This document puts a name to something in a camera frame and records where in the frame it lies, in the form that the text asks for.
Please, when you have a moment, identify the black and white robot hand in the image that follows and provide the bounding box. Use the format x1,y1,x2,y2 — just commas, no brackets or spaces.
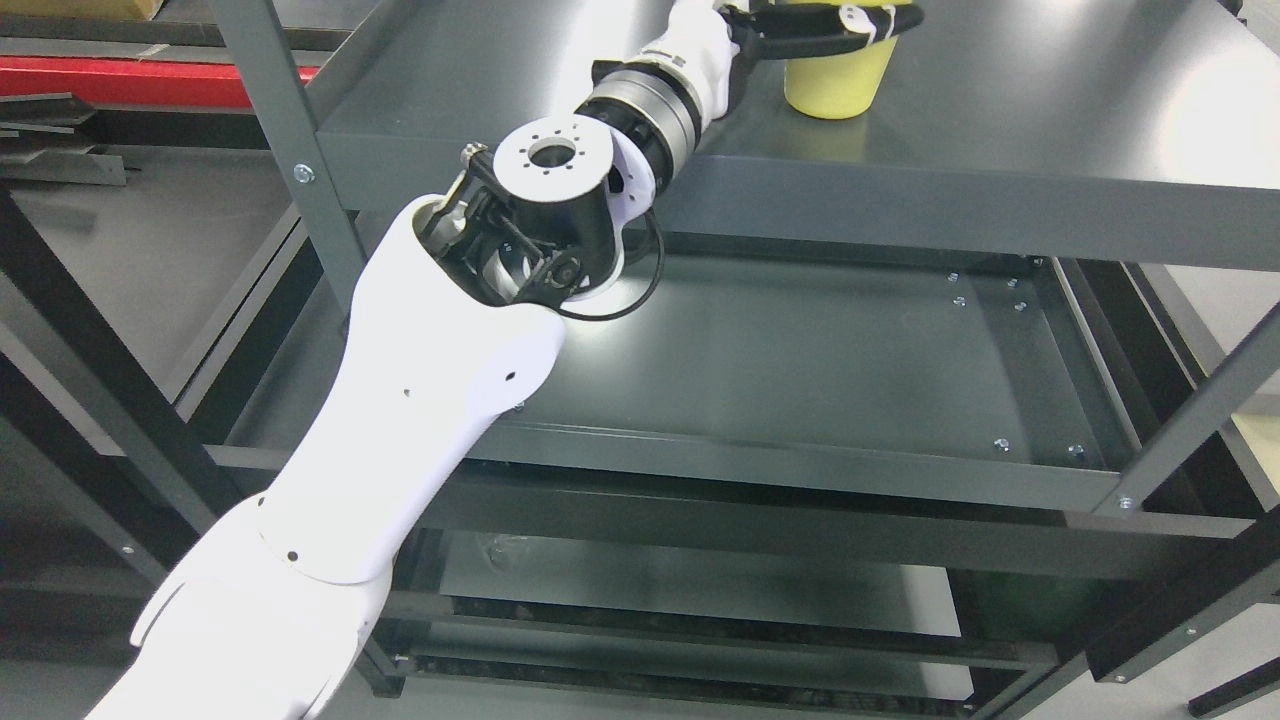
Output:
635,1,925,127

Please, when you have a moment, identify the yellow plastic cup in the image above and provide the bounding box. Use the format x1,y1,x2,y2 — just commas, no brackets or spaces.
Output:
783,1,913,120

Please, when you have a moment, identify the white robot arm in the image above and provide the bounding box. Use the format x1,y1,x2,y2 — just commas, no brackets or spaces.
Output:
90,36,733,719

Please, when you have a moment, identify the grey metal shelf unit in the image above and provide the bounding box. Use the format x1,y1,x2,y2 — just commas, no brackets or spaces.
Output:
205,0,1280,720

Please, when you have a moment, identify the black metal shelf rack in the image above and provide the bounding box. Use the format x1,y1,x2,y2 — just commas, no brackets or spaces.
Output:
3,92,337,664

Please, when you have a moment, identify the red metal beam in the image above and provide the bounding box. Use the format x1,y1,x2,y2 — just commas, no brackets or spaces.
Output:
0,56,321,111

